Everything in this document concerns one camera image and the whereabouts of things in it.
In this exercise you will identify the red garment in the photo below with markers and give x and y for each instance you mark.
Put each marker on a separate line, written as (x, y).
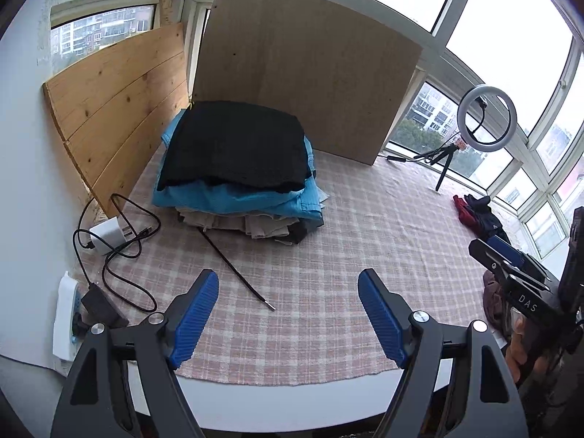
(465, 216)

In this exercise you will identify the folded white beige garment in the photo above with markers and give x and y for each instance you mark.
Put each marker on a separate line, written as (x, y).
(257, 214)

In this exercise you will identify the folded blue garment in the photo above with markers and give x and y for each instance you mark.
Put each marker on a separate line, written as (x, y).
(230, 158)

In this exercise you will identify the white power strip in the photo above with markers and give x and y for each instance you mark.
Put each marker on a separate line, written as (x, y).
(65, 343)

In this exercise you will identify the pink plaid cloth mat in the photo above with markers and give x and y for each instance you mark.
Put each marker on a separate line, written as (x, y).
(386, 217)

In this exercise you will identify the black power adapter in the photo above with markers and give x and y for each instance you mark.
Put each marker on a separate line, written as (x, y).
(99, 309)

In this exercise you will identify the right hand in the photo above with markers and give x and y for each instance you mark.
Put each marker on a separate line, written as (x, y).
(516, 354)

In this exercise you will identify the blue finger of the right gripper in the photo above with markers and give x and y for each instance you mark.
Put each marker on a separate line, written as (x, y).
(490, 258)
(514, 257)

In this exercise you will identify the black garment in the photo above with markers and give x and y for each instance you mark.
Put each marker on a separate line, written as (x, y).
(249, 146)

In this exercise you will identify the orange pine wood panel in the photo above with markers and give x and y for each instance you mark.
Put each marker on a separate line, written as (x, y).
(111, 108)

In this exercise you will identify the black tripod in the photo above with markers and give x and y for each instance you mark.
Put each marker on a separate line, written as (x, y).
(443, 153)

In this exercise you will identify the black cord metal tip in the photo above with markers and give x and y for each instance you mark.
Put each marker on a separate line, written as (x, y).
(249, 286)

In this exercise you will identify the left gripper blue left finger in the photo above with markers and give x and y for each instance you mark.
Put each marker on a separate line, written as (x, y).
(96, 399)

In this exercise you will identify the navy blue garment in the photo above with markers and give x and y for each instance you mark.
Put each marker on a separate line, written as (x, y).
(489, 225)

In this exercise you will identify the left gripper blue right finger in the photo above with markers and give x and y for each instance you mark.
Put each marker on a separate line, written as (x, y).
(481, 398)

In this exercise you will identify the white charger block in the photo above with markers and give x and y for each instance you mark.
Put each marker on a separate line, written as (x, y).
(109, 235)

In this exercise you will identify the brown garment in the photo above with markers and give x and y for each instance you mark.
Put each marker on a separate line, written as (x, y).
(498, 311)

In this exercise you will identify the folded dark grey garment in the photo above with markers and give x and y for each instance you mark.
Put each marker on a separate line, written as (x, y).
(297, 232)

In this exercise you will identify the large light wooden board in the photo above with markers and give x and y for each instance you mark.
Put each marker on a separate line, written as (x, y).
(343, 75)

